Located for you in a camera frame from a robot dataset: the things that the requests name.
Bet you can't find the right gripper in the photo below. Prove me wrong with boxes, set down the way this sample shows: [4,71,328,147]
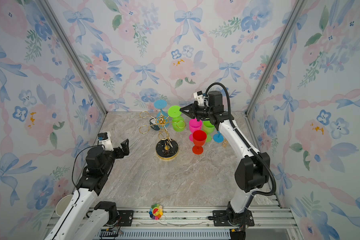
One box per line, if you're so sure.
[179,103,213,123]

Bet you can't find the magenta wine glass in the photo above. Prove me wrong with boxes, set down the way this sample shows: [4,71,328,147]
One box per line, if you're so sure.
[189,119,203,142]

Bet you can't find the green wine glass front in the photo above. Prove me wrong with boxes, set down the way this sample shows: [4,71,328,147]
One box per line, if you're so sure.
[202,121,215,143]

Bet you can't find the green wine glass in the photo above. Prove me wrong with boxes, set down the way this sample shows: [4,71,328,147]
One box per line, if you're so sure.
[202,121,215,143]
[168,106,186,132]

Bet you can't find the red wine glass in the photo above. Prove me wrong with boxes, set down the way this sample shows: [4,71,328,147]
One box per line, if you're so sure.
[192,130,207,155]

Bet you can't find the blue wine glass front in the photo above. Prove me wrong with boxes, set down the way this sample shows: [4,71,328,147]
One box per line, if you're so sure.
[213,131,224,143]

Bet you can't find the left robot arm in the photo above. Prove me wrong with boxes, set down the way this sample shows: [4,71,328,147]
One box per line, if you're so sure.
[46,139,130,240]

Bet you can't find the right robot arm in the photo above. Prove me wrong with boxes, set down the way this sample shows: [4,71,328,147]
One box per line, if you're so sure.
[181,91,276,229]

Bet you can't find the green wine glass back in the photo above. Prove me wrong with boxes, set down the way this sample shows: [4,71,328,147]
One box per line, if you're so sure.
[168,106,186,132]

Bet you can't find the light blue wine glass back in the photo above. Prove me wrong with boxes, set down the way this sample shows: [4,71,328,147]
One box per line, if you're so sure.
[154,100,169,120]

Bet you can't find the gold wine glass rack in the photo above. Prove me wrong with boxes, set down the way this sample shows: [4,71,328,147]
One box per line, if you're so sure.
[139,111,179,162]

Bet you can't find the small gold wrapped candy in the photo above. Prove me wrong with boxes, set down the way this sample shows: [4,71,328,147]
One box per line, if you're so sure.
[222,139,228,148]

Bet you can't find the rainbow flower toy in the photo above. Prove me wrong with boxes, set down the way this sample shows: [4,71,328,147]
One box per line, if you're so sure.
[149,204,164,220]

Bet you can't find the white paper cup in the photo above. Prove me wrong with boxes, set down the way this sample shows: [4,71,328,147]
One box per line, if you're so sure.
[55,195,73,217]

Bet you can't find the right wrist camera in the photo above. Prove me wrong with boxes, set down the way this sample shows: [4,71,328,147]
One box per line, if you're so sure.
[193,91,208,106]

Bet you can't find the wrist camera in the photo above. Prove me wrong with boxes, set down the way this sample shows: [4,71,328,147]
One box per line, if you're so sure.
[193,91,208,106]
[98,132,114,152]

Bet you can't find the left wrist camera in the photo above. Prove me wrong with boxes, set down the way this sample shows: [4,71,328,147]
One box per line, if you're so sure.
[98,132,114,152]

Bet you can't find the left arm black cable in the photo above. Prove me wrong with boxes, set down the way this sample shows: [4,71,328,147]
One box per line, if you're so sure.
[71,144,100,193]

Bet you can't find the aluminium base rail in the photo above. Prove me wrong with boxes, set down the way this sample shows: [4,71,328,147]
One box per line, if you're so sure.
[44,205,304,240]

